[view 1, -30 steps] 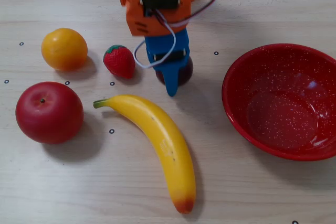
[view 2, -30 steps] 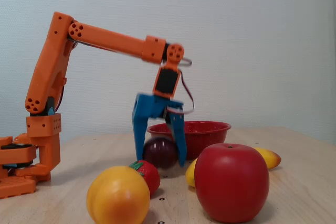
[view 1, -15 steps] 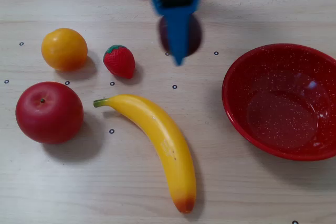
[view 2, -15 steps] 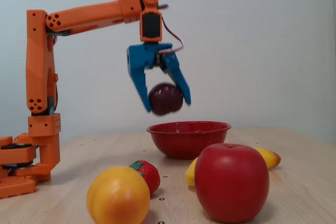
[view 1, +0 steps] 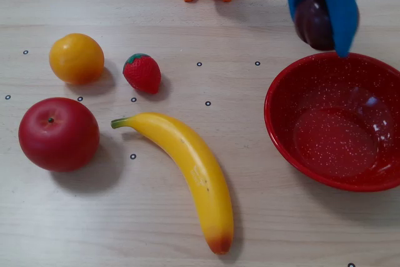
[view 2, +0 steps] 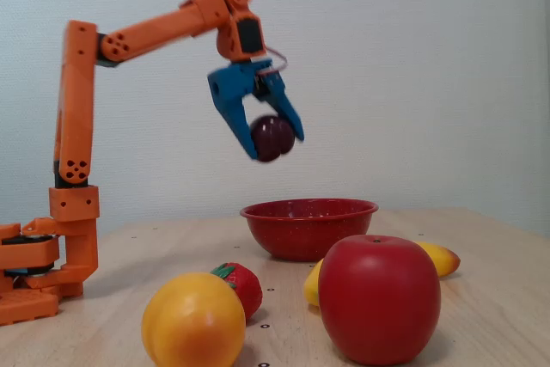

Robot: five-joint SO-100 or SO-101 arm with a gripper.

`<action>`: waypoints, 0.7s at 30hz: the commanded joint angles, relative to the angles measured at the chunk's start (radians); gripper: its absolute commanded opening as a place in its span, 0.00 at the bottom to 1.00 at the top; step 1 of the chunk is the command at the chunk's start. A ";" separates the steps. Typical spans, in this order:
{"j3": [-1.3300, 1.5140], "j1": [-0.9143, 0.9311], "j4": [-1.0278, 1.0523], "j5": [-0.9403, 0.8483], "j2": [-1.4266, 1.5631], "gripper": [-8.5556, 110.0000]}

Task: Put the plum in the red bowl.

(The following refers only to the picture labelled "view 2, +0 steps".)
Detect blue gripper body black servo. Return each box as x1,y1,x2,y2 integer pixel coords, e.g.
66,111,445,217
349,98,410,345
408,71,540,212
207,58,276,101

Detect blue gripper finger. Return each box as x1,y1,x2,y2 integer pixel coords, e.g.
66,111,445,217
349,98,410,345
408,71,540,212
257,74,305,143
210,98,259,162

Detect dark purple plum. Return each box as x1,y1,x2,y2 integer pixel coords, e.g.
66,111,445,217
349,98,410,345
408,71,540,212
249,114,296,163

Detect orange robot base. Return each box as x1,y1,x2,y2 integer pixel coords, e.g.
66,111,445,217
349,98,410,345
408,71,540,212
0,217,100,326

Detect red speckled enamel bowl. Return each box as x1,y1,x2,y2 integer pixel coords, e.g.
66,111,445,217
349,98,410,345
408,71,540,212
239,198,380,262

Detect red toy strawberry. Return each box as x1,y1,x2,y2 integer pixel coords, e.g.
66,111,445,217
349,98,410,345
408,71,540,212
210,261,264,321

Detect yellow orange round fruit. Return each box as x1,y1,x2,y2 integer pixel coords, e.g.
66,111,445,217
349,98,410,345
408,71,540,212
141,272,248,367

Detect red toy apple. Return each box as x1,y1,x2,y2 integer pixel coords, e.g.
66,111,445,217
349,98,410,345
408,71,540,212
318,235,442,366

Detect yellow toy banana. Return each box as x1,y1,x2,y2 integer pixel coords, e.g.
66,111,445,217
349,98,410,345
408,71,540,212
303,241,461,308

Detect red white servo cable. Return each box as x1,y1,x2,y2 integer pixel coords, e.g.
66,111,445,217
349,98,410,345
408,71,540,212
262,46,288,75

